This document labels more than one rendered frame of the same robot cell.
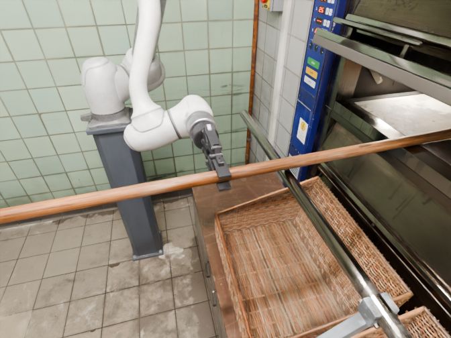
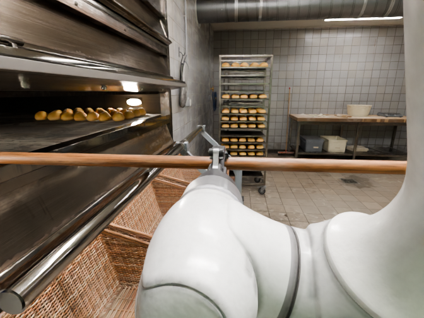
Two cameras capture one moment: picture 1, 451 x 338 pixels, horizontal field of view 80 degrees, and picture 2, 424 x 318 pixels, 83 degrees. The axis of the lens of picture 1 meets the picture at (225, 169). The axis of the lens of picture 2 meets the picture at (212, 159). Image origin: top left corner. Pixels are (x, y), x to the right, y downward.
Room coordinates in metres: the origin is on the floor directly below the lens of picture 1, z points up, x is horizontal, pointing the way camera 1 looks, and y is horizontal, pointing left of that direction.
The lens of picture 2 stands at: (1.01, 0.18, 1.35)
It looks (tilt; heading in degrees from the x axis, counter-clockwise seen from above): 15 degrees down; 201
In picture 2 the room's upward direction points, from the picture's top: straight up
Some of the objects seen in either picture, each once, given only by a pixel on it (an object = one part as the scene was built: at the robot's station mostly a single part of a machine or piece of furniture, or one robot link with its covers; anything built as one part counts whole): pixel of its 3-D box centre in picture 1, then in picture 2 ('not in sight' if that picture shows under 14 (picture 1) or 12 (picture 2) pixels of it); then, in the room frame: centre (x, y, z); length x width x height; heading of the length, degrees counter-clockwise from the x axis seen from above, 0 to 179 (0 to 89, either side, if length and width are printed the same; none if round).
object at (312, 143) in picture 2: not in sight; (310, 143); (-4.24, 0.35, 0.35); 0.50 x 0.36 x 0.24; 14
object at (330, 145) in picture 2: not in sight; (332, 143); (-4.34, 0.76, 0.35); 0.50 x 0.36 x 0.24; 16
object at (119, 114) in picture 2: not in sight; (96, 113); (-0.35, -1.22, 1.21); 0.61 x 0.48 x 0.06; 105
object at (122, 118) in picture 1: (105, 113); not in sight; (1.17, 0.57, 1.03); 0.22 x 0.18 x 0.06; 105
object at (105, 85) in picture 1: (103, 84); not in sight; (1.18, 0.54, 1.17); 0.18 x 0.16 x 0.22; 138
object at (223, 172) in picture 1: (221, 167); not in sight; (0.50, 0.01, 1.21); 0.07 x 0.03 x 0.01; 16
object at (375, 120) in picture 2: not in sight; (347, 139); (-4.41, 1.03, 0.45); 2.20 x 0.80 x 0.90; 105
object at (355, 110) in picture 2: not in sight; (358, 110); (-4.53, 1.15, 1.01); 0.43 x 0.42 x 0.21; 105
